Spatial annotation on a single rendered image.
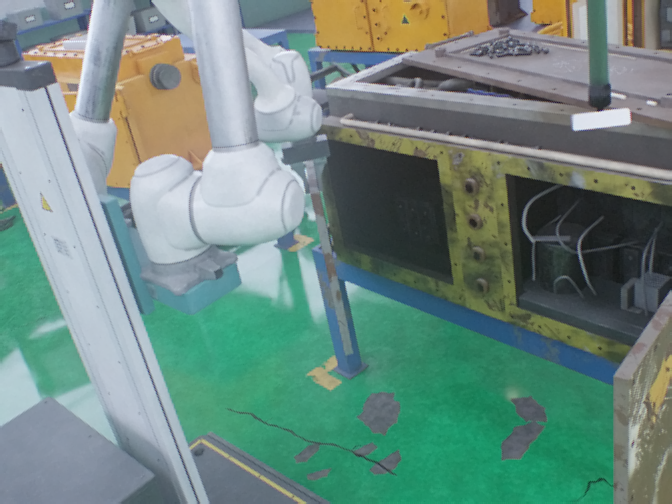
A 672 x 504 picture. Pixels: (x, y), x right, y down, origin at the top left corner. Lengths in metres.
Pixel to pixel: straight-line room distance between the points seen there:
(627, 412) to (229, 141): 0.89
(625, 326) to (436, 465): 1.02
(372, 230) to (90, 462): 1.49
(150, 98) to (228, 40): 2.76
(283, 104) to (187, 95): 2.64
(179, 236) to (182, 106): 2.77
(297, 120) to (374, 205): 1.20
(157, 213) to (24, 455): 0.80
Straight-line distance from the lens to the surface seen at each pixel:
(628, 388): 1.25
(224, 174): 1.50
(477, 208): 2.23
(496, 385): 3.17
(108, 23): 2.11
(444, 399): 3.13
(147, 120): 4.23
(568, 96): 2.09
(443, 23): 5.65
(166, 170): 1.60
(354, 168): 2.79
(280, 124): 1.76
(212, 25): 1.49
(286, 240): 4.55
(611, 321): 2.19
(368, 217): 2.89
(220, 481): 2.53
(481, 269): 2.33
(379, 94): 2.45
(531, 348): 2.42
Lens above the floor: 2.00
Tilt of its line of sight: 26 degrees down
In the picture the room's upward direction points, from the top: 12 degrees counter-clockwise
